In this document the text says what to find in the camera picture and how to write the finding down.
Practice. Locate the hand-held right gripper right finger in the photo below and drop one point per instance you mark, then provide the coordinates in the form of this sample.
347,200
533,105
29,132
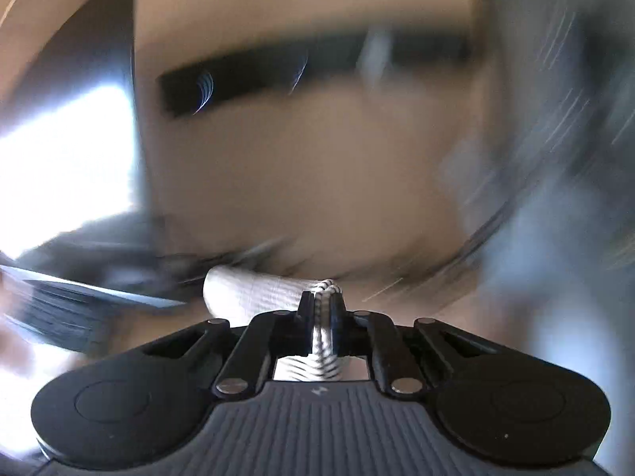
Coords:
337,322

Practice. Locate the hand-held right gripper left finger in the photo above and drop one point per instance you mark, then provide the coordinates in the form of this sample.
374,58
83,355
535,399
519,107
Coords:
306,318

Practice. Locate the striped white garment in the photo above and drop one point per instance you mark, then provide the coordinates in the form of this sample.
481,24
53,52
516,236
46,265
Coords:
248,290

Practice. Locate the black strip with lights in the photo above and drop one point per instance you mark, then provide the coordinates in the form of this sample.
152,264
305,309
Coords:
248,84

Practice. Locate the grey cloth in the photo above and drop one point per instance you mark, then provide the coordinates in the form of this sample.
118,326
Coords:
555,168

